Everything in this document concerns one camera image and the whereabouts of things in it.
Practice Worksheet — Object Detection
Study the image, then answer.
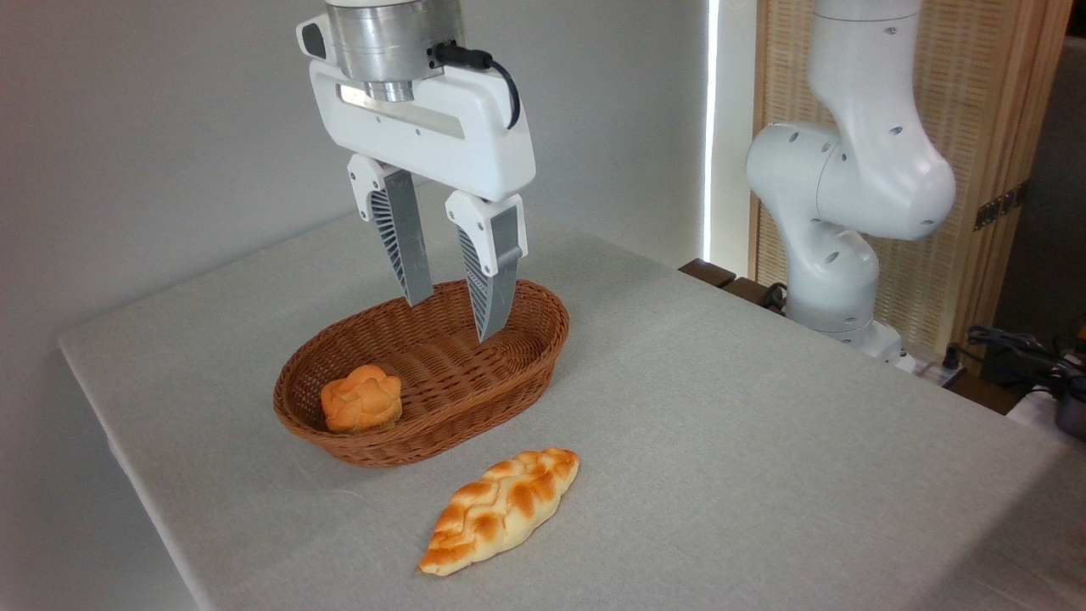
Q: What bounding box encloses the round orange bread roll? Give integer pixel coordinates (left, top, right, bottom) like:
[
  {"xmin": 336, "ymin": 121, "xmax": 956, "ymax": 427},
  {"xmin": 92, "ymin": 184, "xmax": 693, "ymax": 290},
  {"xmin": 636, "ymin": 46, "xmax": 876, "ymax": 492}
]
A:
[{"xmin": 321, "ymin": 365, "xmax": 403, "ymax": 435}]

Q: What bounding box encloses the grey tablecloth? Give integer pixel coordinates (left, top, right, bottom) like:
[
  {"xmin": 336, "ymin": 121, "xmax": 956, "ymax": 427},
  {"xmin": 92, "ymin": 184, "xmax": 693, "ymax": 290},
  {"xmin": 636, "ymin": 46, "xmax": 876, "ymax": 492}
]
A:
[{"xmin": 58, "ymin": 182, "xmax": 1086, "ymax": 611}]

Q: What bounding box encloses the long braided bread loaf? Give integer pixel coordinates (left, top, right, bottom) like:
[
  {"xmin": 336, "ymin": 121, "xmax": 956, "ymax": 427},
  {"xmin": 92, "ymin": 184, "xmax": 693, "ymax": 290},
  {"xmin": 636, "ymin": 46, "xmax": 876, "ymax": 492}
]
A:
[{"xmin": 418, "ymin": 448, "xmax": 581, "ymax": 577}]

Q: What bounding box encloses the brown wicker oval basket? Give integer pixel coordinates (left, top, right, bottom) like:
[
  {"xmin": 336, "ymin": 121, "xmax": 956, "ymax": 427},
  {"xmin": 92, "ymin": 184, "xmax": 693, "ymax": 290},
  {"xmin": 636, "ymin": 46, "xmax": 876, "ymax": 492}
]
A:
[{"xmin": 273, "ymin": 278, "xmax": 570, "ymax": 468}]

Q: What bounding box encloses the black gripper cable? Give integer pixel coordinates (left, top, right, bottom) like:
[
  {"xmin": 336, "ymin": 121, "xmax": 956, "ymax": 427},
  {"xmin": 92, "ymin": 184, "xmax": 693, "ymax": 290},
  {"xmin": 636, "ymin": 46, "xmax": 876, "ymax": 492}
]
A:
[{"xmin": 431, "ymin": 42, "xmax": 520, "ymax": 130}]

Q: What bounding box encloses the black cable bundle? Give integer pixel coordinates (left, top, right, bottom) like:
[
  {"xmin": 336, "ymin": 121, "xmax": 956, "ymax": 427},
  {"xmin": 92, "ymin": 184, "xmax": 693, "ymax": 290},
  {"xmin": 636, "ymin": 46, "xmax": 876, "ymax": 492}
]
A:
[{"xmin": 966, "ymin": 325, "xmax": 1086, "ymax": 400}]

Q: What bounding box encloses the black metal screen hinge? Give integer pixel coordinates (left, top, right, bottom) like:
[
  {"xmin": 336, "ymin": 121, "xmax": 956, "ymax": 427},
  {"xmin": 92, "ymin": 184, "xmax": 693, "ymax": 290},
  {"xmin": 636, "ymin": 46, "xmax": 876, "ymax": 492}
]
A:
[{"xmin": 974, "ymin": 180, "xmax": 1030, "ymax": 232}]

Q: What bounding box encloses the white power strip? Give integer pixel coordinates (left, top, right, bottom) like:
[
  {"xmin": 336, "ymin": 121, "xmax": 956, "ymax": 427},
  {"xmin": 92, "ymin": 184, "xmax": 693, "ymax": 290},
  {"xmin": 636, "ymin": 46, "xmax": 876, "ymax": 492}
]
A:
[{"xmin": 910, "ymin": 344, "xmax": 970, "ymax": 389}]

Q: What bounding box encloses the bamboo folding screen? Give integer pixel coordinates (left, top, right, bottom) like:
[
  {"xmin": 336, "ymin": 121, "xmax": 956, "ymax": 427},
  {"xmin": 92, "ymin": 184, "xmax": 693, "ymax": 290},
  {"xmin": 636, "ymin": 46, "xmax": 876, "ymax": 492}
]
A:
[{"xmin": 748, "ymin": 0, "xmax": 1074, "ymax": 374}]

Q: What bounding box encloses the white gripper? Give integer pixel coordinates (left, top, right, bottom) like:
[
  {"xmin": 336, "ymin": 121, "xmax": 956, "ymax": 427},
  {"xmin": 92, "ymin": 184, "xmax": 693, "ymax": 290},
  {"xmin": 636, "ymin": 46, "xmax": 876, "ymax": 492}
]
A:
[{"xmin": 297, "ymin": 13, "xmax": 537, "ymax": 343}]

